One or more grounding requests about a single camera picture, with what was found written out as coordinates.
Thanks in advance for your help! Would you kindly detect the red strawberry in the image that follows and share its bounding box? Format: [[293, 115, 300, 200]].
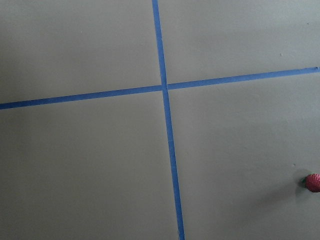
[[301, 173, 320, 193]]

